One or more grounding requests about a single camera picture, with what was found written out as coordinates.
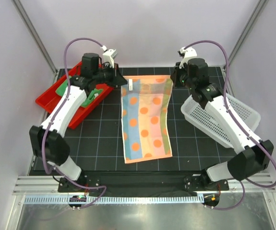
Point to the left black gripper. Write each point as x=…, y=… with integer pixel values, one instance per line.
x=117, y=79

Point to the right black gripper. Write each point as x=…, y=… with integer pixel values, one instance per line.
x=175, y=75

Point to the orange beige towel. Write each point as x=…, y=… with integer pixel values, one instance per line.
x=144, y=116

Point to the green towel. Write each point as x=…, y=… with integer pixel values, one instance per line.
x=90, y=98

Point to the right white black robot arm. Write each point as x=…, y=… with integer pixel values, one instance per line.
x=253, y=154

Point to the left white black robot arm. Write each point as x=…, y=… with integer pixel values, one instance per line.
x=47, y=140

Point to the black grid cutting mat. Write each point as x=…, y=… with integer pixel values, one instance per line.
x=96, y=143

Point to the red plastic tray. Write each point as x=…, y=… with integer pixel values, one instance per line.
x=53, y=100

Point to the white perforated plastic basket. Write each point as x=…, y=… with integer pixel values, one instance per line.
x=201, y=119

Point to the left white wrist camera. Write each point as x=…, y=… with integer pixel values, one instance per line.
x=108, y=57

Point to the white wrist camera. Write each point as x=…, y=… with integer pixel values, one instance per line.
x=186, y=54
x=108, y=57

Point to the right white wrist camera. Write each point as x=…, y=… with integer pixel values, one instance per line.
x=186, y=54

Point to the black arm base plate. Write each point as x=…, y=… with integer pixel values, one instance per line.
x=153, y=184

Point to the slotted cable duct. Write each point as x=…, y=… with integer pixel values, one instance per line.
x=83, y=200

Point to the aluminium frame rail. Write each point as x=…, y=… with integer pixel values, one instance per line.
x=42, y=185

